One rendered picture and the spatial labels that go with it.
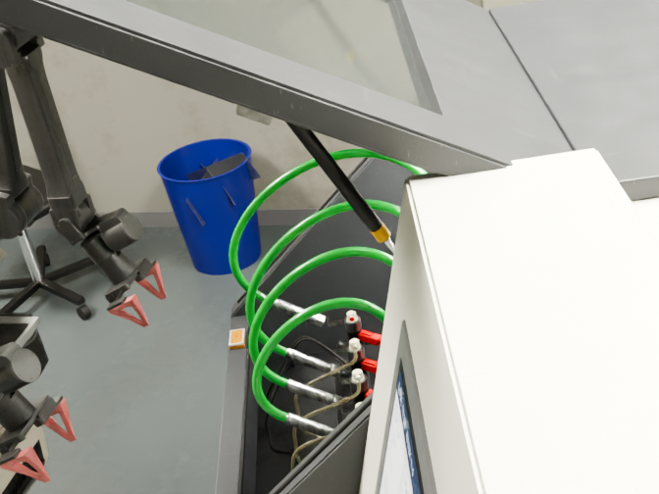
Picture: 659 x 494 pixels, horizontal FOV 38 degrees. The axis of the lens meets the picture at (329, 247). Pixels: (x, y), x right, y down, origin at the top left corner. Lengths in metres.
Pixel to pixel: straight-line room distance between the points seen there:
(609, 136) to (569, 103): 0.12
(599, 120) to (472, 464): 0.70
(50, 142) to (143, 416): 1.68
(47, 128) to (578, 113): 0.98
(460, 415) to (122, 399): 2.77
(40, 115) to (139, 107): 2.41
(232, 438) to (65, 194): 0.57
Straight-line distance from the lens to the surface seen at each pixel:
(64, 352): 3.83
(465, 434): 0.75
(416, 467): 0.93
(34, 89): 1.83
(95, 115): 4.35
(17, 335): 1.99
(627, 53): 1.54
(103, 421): 3.41
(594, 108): 1.36
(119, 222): 1.90
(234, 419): 1.74
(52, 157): 1.88
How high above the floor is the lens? 2.05
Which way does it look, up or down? 30 degrees down
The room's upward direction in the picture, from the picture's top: 10 degrees counter-clockwise
